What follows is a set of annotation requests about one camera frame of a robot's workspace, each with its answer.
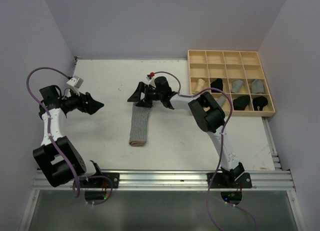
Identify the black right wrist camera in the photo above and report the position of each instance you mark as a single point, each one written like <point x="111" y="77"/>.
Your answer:
<point x="162" y="86"/>

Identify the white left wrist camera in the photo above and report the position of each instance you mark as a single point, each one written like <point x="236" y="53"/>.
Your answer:
<point x="75" y="83"/>

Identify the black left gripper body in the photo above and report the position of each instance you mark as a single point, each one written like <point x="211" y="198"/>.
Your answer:
<point x="74" y="102"/>

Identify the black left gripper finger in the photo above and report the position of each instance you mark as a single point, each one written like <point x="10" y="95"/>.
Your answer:
<point x="91" y="110"/>
<point x="91" y="104"/>

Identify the black rolled sock upper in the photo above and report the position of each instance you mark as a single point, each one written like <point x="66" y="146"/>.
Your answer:
<point x="217" y="84"/>

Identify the grey rolled sock lower left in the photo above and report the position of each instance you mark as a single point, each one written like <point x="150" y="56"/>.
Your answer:
<point x="221" y="101"/>

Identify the black rolled sock lower middle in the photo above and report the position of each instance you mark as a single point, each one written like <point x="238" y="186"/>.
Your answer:
<point x="240" y="103"/>

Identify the grey rolled sock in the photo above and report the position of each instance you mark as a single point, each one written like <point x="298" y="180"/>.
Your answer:
<point x="221" y="101"/>
<point x="236" y="86"/>
<point x="257" y="87"/>

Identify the grey rolled sock middle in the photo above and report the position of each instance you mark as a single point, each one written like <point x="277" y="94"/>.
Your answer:
<point x="236" y="86"/>

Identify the wooden compartment tray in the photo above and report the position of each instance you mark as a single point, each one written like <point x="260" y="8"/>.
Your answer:
<point x="230" y="65"/>

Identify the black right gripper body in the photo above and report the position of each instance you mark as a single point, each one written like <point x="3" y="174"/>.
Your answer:
<point x="151" y="94"/>

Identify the black rolled sock lower right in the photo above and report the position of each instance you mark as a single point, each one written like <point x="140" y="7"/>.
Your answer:
<point x="259" y="103"/>

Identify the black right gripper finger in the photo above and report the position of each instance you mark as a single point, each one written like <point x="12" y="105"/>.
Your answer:
<point x="137" y="94"/>
<point x="144" y="104"/>

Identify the grey rolled sock right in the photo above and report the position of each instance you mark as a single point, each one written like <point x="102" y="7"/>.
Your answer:
<point x="257" y="87"/>

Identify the grey striped underwear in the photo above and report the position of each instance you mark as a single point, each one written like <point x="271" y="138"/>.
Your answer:
<point x="139" y="126"/>

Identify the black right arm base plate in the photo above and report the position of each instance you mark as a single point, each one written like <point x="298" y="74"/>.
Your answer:
<point x="221" y="181"/>

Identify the aluminium frame rail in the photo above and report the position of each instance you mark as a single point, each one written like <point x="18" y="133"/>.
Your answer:
<point x="182" y="180"/>

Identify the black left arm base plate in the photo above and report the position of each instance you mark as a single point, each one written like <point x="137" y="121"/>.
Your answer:
<point x="105" y="180"/>

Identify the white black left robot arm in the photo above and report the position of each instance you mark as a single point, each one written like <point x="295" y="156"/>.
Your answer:
<point x="57" y="157"/>

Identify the black rolled sock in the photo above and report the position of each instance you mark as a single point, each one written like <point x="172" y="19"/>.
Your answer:
<point x="259" y="103"/>
<point x="240" y="103"/>
<point x="217" y="84"/>

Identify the beige underwear with navy trim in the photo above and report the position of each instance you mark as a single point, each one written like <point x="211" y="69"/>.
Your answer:
<point x="200" y="85"/>

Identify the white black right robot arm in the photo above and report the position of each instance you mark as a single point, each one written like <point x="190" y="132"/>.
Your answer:
<point x="208" y="115"/>

